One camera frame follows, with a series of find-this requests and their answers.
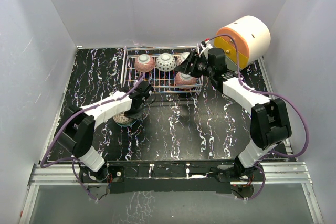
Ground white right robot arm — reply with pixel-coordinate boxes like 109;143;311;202
175;48;291;180

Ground round white mini drawer cabinet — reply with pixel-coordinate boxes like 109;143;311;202
214;15;271;71

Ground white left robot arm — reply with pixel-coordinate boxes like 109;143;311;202
55;81;154;182

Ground white bowl brown diamonds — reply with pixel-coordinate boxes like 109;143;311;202
155;53;176;72

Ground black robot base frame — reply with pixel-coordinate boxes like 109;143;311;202
79;160;264;194

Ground brown patterned bowl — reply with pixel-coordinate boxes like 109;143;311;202
112;112;131;122

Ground pink floral bowl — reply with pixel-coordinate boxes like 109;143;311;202
134;54;155;73
175;72;197;90

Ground white bowl red lattice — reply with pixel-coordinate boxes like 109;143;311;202
175;52;190;67

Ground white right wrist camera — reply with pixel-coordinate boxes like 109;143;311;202
199;39;213;59

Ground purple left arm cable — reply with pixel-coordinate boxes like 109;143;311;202
39;73;146;201

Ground aluminium rail frame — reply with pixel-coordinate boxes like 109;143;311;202
19;57;325;224

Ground white wire dish rack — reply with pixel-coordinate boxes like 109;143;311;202
120;45;203;94

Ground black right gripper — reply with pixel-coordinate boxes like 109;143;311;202
175;51;214;78

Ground white bowl green leaves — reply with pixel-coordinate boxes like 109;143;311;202
115;119;137;127

